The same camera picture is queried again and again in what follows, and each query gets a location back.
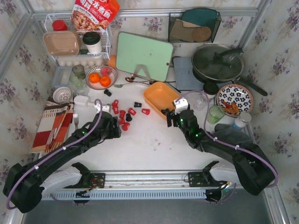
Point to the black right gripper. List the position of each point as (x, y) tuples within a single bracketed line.
[(174, 118)]

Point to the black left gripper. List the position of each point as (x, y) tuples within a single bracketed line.
[(114, 127)]

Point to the black coffee capsule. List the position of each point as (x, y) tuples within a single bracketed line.
[(128, 117), (165, 111), (137, 104), (107, 92)]

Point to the orange plastic storage basket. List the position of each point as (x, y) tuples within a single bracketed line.
[(160, 96)]

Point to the red coffee capsule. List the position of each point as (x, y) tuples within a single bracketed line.
[(132, 111), (125, 126), (115, 103), (122, 114), (115, 110), (146, 111), (122, 121)]

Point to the green translucent cup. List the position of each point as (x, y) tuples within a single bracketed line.
[(216, 113)]

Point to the grey cloth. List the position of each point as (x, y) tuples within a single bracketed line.
[(229, 134)]

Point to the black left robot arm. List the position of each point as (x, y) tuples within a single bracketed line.
[(26, 185)]

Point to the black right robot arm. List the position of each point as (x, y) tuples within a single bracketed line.
[(253, 169)]

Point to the grey induction cooker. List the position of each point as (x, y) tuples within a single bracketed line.
[(184, 77)]

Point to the metal spoon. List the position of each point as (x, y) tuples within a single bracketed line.
[(133, 81)]

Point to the small cup black lid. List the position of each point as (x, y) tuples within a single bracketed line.
[(211, 89)]

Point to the bowl with fruit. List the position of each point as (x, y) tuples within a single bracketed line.
[(101, 77)]

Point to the striped red cloth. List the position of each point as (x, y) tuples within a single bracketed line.
[(53, 127)]

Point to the clear glass jar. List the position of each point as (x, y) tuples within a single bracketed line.
[(77, 79)]

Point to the white strainer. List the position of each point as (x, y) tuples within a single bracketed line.
[(62, 95)]

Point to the blue flower patterned plate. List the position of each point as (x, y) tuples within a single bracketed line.
[(234, 99)]

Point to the white blue bottle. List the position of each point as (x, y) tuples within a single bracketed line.
[(242, 120)]

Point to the egg tray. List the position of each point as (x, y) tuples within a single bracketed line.
[(88, 63)]

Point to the black frying pan with lid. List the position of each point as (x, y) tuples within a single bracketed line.
[(221, 64)]

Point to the clear blue rimmed container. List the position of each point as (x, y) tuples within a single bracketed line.
[(61, 77)]

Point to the green cutting board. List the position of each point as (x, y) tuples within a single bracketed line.
[(134, 50)]

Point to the white cup black lid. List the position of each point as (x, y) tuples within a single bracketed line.
[(93, 42)]

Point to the black mesh organizer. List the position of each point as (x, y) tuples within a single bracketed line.
[(194, 26)]

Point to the beige plastic container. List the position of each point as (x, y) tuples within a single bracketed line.
[(62, 43)]

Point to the red snack bag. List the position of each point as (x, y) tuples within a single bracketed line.
[(90, 15)]

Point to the red lidded jar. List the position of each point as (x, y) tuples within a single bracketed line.
[(59, 25)]

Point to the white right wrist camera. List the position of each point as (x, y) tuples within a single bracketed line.
[(180, 105)]

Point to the white wire rack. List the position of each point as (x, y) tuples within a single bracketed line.
[(105, 38)]

